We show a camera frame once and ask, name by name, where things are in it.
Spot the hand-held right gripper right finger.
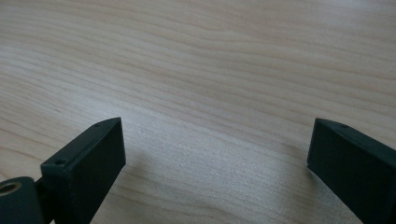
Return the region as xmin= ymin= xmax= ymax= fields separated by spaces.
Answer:
xmin=306 ymin=118 xmax=396 ymax=224

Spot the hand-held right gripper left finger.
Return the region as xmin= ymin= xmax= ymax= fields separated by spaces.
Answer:
xmin=40 ymin=117 xmax=127 ymax=224

